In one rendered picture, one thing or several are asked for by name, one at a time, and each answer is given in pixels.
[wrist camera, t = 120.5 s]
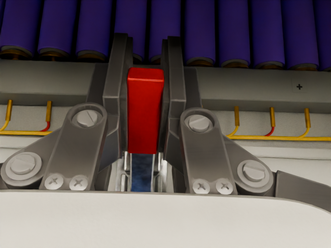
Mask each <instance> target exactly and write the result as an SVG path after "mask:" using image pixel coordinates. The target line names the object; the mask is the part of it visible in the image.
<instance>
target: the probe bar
mask: <svg viewBox="0 0 331 248"><path fill-rule="evenodd" d="M94 65H95V62H59V61H33V60H7V59H0V104H3V105H7V110H6V117H5V120H6V122H5V124H4V126H3V127H2V128H1V129H0V134H13V135H48V134H49V133H51V132H52V131H48V129H49V128H50V121H51V111H52V106H75V105H77V104H79V103H83V102H85V101H86V97H87V93H88V89H89V85H90V81H91V76H92V73H93V69H94ZM183 67H189V68H196V69H197V71H198V78H199V88H200V95H201V102H202V107H203V108H205V109H208V110H221V111H234V117H235V130H234V131H233V132H232V133H231V134H229V135H226V136H227V137H228V138H230V139H264V140H302V141H331V137H305V135H306V134H307V133H308V132H309V129H310V128H311V124H310V115H309V113H330V114H331V71H306V70H280V69H253V68H227V67H201V66H183ZM12 105H39V106H47V110H46V120H45V121H46V122H47V127H46V128H45V129H43V130H41V131H21V130H4V129H5V128H6V127H7V125H8V123H9V121H10V120H11V112H12ZM239 111H258V112H270V123H271V127H272V129H271V132H270V133H268V134H267V135H264V136H260V135H234V134H235V133H236V132H237V130H238V127H239V126H240V124H239ZM274 112H294V113H304V114H305V124H306V128H307V129H306V132H305V133H304V134H303V135H301V136H298V137H293V136H270V135H271V134H272V133H273V132H274V127H275V114H274Z"/></svg>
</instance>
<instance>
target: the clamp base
mask: <svg viewBox="0 0 331 248"><path fill-rule="evenodd" d="M130 158H131V153H128V151H125V156H122V159H118V160H117V170H116V186H115V191H130ZM152 192H167V161H165V160H163V157H161V153H159V152H158V153H157V154H155V159H154V172H153V183H152Z"/></svg>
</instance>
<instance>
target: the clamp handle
mask: <svg viewBox="0 0 331 248"><path fill-rule="evenodd" d="M163 89H164V71H163V70H162V69H153V68H136V67H130V68H129V70H128V77H127V103H128V153H131V158H130V191H131V192H152V183H153V172H154V159H155V154H157V153H158V145H159V134H160V123H161V111H162V100H163Z"/></svg>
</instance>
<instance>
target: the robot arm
mask: <svg viewBox="0 0 331 248"><path fill-rule="evenodd" d="M130 67H133V37H128V34H127V33H118V32H115V33H114V38H113V43H112V48H111V54H110V59H109V63H101V62H96V63H95V65H94V69H93V73H92V76H91V81H90V85H89V89H88V93H87V97H86V101H85V102H83V103H79V104H77V105H75V106H73V107H72V108H71V109H69V111H68V113H67V114H66V117H65V120H64V123H63V125H62V127H60V128H58V129H56V130H55V131H53V132H51V133H49V134H48V135H46V136H44V137H42V138H40V139H39V140H37V141H35V142H33V143H32V144H30V145H28V146H26V147H25V148H23V149H21V150H19V151H18V152H16V153H14V154H13V155H11V156H10V157H8V158H7V160H6V161H5V162H3V163H0V248H331V186H328V185H325V184H322V183H319V182H316V181H312V180H309V179H306V178H302V177H299V176H296V175H293V174H289V173H286V172H283V171H280V170H277V172H273V171H271V170H270V168H269V167H268V166H267V165H266V164H265V163H263V162H262V161H261V160H259V159H258V158H256V157H255V156H254V155H252V154H251V153H249V152H248V151H247V150H245V149H244V148H242V147H241V146H240V145H238V144H237V143H236V142H234V141H233V140H231V139H230V138H228V137H227V136H226V135H224V134H223V133H222V132H221V128H220V124H219V121H218V118H217V116H216V115H215V114H214V113H213V112H211V111H209V110H208V109H205V108H203V107H202V102H201V95H200V88H199V78H198V71H197V69H196V68H189V67H183V58H182V47H181V37H180V36H167V39H163V40H162V52H161V65H160V69H162V70H163V71H164V89H163V100H162V111H161V123H160V134H159V145H158V152H159V153H163V160H165V161H167V162H168V163H169V164H170V165H171V166H172V180H173V190H174V193H169V192H131V191H108V186H109V180H110V175H111V170H112V163H114V162H115V161H117V160H118V159H122V153H123V151H128V103H127V77H128V70H129V68H130Z"/></svg>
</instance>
